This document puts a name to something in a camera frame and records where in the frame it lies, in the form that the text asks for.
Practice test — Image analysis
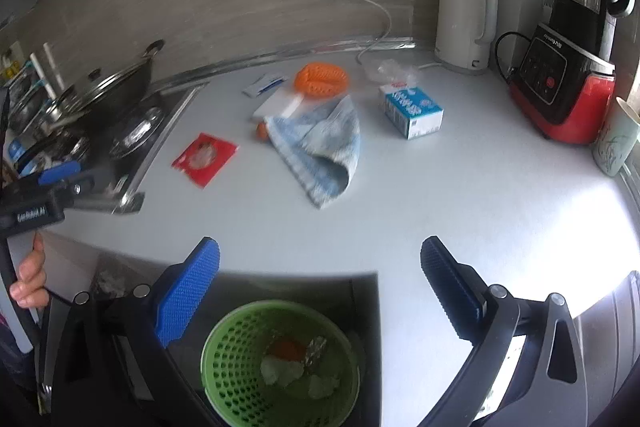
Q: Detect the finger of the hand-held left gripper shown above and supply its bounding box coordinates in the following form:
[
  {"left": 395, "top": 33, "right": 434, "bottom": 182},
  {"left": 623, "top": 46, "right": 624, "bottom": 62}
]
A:
[
  {"left": 17, "top": 161, "right": 82, "bottom": 188},
  {"left": 50, "top": 171, "right": 110, "bottom": 208}
]

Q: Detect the red snack packet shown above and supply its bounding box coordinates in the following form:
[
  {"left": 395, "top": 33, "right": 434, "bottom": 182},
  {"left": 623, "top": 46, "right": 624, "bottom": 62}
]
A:
[{"left": 171, "top": 133, "right": 239, "bottom": 189}]

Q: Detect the pale green patterned cup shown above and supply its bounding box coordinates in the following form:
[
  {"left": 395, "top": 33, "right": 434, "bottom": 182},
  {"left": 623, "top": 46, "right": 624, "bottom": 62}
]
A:
[{"left": 592, "top": 97, "right": 640, "bottom": 178}]

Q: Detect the white power cable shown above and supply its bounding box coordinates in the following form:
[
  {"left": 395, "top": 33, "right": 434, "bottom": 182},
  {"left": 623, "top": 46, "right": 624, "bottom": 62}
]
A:
[{"left": 332, "top": 0, "right": 393, "bottom": 64}]

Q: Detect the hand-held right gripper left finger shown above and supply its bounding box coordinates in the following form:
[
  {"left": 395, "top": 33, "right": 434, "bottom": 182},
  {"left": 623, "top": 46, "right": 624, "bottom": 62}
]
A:
[{"left": 46, "top": 236, "right": 252, "bottom": 427}]

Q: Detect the white sachet with blue print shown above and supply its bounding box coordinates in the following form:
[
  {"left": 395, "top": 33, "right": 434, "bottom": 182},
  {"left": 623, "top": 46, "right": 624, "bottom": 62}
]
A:
[{"left": 242, "top": 74, "right": 288, "bottom": 98}]

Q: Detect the dish rack with utensils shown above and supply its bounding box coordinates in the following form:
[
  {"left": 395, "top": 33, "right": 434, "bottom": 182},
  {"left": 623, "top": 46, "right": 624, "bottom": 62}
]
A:
[{"left": 0, "top": 42, "right": 66, "bottom": 132}]

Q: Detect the orange silicone scrubber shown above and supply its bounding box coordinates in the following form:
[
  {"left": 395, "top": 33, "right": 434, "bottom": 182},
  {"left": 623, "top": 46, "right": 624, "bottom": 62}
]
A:
[{"left": 293, "top": 62, "right": 351, "bottom": 100}]

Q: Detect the orange peel piece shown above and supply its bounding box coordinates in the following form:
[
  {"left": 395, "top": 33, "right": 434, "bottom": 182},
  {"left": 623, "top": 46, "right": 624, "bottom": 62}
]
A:
[{"left": 267, "top": 336, "right": 307, "bottom": 362}]

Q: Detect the clear plastic bag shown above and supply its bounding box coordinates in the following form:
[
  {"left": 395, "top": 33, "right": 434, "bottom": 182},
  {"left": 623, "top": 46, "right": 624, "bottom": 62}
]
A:
[{"left": 361, "top": 59, "right": 420, "bottom": 88}]

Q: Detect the blue and white towel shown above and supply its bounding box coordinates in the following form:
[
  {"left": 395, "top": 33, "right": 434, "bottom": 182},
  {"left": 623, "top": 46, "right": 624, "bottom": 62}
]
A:
[{"left": 264, "top": 96, "right": 362, "bottom": 210}]

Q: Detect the white electric kettle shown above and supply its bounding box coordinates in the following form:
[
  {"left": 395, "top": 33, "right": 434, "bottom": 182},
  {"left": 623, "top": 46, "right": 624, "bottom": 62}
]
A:
[{"left": 432, "top": 0, "right": 500, "bottom": 72}]

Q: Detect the crumpled foil wrapper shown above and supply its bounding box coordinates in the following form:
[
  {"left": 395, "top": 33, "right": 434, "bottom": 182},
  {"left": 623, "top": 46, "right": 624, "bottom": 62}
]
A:
[{"left": 302, "top": 334, "right": 328, "bottom": 370}]

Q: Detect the person's left hand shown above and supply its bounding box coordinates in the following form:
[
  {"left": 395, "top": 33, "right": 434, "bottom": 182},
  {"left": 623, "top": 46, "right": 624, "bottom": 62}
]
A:
[{"left": 9, "top": 232, "right": 50, "bottom": 309}]

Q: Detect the black wok with glass lid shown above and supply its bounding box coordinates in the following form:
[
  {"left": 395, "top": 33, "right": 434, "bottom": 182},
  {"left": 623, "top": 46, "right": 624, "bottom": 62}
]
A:
[{"left": 55, "top": 39, "right": 166, "bottom": 128}]

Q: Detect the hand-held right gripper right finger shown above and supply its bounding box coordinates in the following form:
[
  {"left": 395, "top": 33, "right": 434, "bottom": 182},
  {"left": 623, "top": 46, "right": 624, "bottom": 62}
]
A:
[{"left": 414, "top": 235, "right": 590, "bottom": 427}]

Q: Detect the white flat paper box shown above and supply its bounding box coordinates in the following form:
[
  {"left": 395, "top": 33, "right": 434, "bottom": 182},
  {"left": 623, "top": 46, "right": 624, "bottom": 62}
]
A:
[{"left": 251, "top": 89, "right": 306, "bottom": 124}]

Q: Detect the black and red blender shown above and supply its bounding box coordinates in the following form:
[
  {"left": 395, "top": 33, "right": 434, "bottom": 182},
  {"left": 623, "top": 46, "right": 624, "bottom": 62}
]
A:
[{"left": 509, "top": 0, "right": 638, "bottom": 145}]

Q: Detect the black power cable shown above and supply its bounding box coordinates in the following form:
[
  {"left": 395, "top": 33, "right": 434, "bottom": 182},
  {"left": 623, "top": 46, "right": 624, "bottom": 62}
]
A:
[{"left": 494, "top": 31, "right": 531, "bottom": 82}]

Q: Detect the blue and white carton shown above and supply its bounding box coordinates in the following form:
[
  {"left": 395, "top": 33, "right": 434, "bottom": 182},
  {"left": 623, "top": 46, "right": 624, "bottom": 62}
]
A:
[{"left": 377, "top": 82, "right": 445, "bottom": 141}]

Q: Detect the crumpled white tissue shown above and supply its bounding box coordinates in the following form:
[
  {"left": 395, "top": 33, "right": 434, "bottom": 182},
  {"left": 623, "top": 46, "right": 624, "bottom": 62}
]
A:
[
  {"left": 307, "top": 372, "right": 341, "bottom": 400},
  {"left": 260, "top": 354, "right": 306, "bottom": 388}
]

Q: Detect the green perforated plastic basket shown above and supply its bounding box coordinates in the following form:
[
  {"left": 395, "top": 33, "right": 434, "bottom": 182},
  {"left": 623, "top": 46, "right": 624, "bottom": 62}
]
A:
[{"left": 201, "top": 301, "right": 361, "bottom": 427}]

